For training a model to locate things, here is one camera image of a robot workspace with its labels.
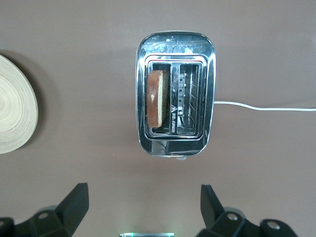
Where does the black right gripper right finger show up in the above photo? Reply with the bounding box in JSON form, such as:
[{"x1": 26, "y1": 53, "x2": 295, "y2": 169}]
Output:
[{"x1": 196, "y1": 184, "x2": 300, "y2": 237}]

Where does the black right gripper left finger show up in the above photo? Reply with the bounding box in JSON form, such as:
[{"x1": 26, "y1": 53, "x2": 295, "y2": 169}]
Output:
[{"x1": 0, "y1": 182, "x2": 89, "y2": 237}]

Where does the round wooden plate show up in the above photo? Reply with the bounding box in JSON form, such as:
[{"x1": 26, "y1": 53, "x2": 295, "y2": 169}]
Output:
[{"x1": 0, "y1": 53, "x2": 39, "y2": 155}]

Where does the slice of brown bread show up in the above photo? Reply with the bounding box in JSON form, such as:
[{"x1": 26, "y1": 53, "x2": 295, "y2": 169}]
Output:
[{"x1": 146, "y1": 69, "x2": 170, "y2": 128}]

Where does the silver two-slot toaster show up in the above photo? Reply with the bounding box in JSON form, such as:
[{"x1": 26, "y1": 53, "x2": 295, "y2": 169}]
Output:
[{"x1": 135, "y1": 31, "x2": 216, "y2": 161}]

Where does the white toaster power cord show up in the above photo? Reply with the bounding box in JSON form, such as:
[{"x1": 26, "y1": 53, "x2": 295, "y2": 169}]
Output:
[{"x1": 213, "y1": 100, "x2": 316, "y2": 112}]

